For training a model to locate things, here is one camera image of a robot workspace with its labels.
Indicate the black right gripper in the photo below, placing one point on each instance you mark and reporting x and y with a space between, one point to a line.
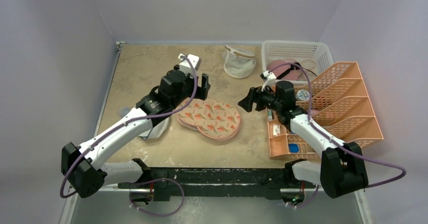
255 98

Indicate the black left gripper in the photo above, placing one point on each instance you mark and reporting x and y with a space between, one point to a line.
205 87

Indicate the floral mesh laundry bag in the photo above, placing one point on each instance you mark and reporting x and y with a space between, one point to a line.
215 120

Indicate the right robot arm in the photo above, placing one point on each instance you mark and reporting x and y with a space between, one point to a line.
341 170

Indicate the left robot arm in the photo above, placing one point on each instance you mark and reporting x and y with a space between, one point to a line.
83 166

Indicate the pink bra in basket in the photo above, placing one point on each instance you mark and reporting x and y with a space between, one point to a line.
277 68

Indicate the white round mesh bag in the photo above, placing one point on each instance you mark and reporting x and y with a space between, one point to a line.
153 133

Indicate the white marker in organizer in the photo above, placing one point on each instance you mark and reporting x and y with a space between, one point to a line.
269 115

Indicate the white box in organizer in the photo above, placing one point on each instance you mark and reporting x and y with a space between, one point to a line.
276 130

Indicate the blue item in organizer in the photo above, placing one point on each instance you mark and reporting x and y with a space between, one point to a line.
293 148

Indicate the white plastic basket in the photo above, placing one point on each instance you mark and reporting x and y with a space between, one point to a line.
314 56

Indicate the orange plastic desk organizer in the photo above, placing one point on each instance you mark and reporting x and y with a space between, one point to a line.
340 103

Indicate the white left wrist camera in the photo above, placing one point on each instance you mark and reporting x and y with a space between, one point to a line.
189 64

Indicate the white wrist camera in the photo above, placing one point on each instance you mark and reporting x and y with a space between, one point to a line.
269 79
189 64

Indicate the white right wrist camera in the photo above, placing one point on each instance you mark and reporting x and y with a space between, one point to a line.
269 79

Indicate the white mesh drawstring bag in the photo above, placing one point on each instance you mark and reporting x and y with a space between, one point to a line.
239 63

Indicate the metal corner bracket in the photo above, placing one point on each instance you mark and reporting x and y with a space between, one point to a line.
120 45

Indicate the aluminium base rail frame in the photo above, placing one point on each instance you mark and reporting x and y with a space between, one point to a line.
203 195

